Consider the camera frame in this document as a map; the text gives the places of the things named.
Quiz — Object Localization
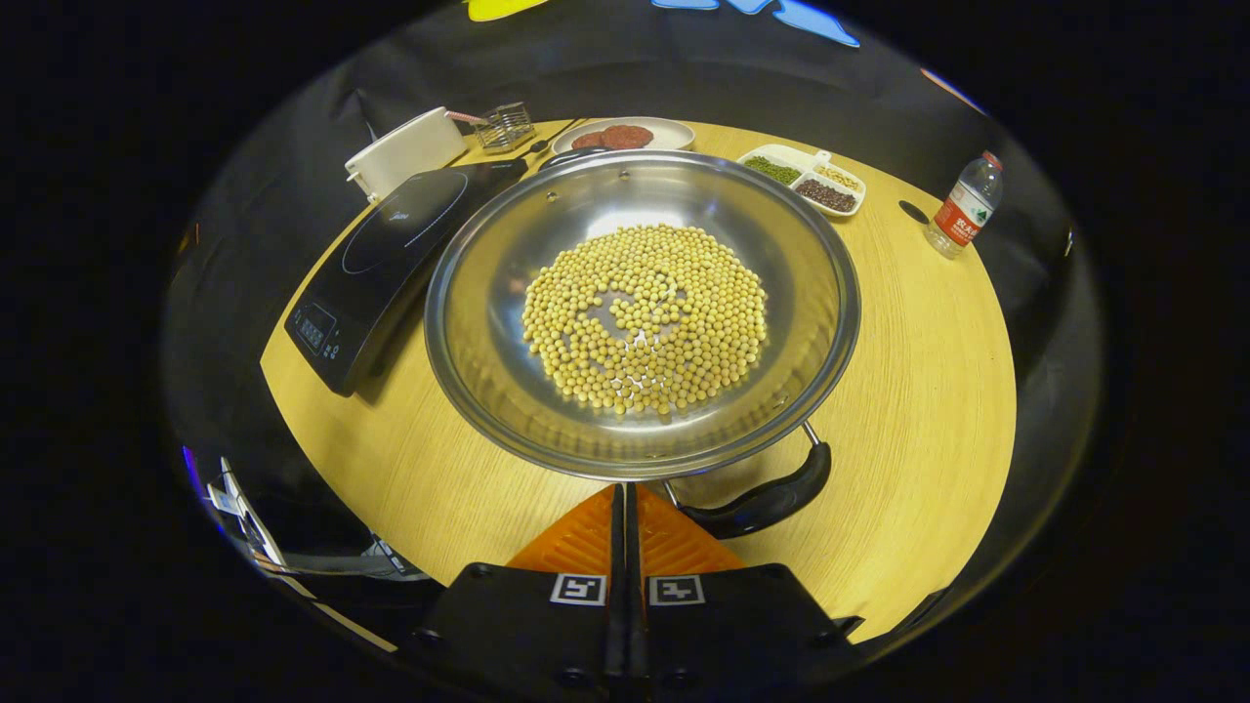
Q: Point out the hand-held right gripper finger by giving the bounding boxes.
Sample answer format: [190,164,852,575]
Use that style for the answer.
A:
[415,483,626,699]
[625,483,865,699]

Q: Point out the pile of yellow soybeans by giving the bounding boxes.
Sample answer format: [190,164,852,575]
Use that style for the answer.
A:
[521,225,771,416]

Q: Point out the steel pot with black handle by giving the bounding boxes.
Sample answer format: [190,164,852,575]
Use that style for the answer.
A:
[425,149,862,540]

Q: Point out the black induction cooktop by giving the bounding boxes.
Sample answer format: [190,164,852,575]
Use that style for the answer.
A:
[284,158,528,396]

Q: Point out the heap of dark beans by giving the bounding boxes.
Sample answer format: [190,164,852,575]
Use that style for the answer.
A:
[796,179,857,213]

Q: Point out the white round plate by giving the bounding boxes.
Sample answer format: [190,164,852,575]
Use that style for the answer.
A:
[551,117,696,157]

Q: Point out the white divided dish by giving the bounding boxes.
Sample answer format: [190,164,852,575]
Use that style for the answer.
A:
[737,144,867,218]

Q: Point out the white toaster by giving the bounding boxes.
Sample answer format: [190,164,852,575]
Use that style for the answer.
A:
[345,106,470,204]

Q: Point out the plastic water bottle red label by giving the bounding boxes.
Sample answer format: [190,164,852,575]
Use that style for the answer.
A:
[924,150,1004,260]

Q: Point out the black backdrop cloth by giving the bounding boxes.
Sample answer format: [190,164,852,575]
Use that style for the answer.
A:
[166,0,1085,323]

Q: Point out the black power cable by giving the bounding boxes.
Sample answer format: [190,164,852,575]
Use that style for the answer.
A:
[518,119,582,162]

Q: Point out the wire mesh holder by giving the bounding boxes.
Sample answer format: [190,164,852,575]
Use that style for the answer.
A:
[474,102,536,152]

